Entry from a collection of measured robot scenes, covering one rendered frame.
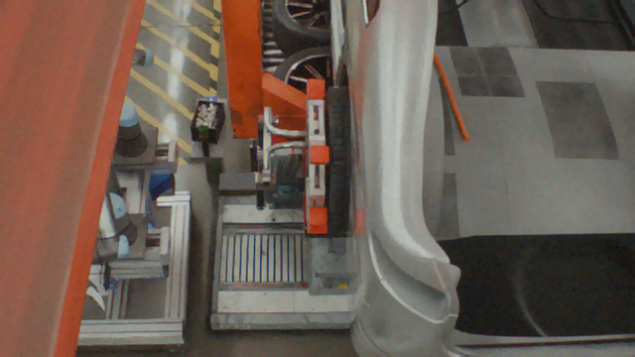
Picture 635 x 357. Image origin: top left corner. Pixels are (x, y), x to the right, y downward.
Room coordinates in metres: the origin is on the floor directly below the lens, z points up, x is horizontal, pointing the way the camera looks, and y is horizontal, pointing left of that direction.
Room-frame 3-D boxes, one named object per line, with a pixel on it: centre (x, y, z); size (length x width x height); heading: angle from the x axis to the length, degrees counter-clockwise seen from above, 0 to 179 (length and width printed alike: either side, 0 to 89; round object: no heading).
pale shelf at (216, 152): (2.47, 0.60, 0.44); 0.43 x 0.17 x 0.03; 4
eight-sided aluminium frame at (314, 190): (1.94, 0.02, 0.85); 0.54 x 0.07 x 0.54; 4
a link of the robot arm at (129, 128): (2.01, 0.86, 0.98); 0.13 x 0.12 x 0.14; 82
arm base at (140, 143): (2.01, 0.86, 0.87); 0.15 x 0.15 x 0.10
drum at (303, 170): (1.94, 0.09, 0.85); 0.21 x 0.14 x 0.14; 94
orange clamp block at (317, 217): (1.63, -0.01, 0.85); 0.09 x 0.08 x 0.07; 4
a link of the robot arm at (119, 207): (1.51, 0.81, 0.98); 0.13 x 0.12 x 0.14; 111
